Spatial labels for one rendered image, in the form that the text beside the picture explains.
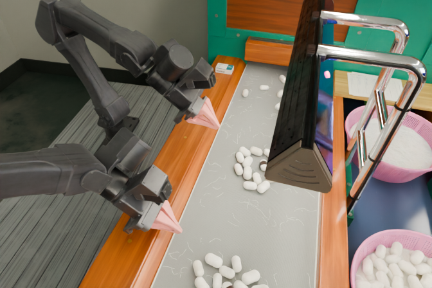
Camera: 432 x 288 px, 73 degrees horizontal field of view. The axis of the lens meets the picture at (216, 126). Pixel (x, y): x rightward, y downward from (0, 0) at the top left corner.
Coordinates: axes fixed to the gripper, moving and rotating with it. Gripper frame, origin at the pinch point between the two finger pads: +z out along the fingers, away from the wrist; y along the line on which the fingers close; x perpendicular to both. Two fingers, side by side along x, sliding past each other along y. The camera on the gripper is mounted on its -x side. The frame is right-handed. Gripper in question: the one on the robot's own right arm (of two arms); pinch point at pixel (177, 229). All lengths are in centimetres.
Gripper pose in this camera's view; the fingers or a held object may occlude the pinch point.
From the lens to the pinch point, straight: 64.5
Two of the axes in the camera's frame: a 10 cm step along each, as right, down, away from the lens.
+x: -6.2, 4.3, 6.6
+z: 7.2, 6.3, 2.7
